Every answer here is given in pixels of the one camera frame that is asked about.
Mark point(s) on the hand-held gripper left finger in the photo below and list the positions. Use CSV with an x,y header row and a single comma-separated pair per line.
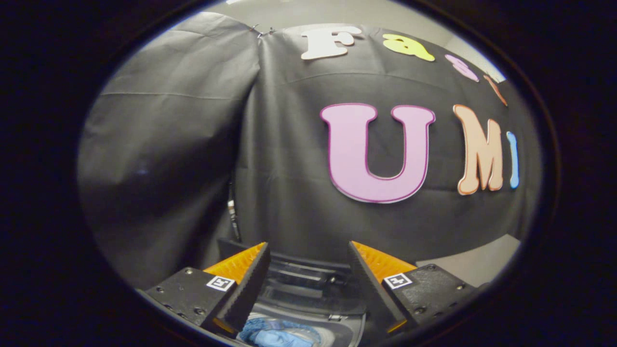
x,y
247,289

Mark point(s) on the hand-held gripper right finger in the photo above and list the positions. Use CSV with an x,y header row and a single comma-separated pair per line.
x,y
373,289

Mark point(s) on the light blue shirt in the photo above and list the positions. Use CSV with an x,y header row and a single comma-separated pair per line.
x,y
277,336

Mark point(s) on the dark stand pole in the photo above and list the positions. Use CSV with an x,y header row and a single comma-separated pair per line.
x,y
233,212

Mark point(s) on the black backdrop cloth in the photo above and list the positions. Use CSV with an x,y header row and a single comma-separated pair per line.
x,y
289,144

